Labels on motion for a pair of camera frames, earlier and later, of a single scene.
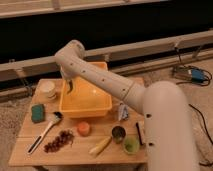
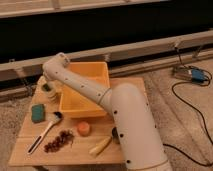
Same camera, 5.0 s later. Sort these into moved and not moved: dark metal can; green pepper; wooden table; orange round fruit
Moved: green pepper
Not moved: wooden table; dark metal can; orange round fruit
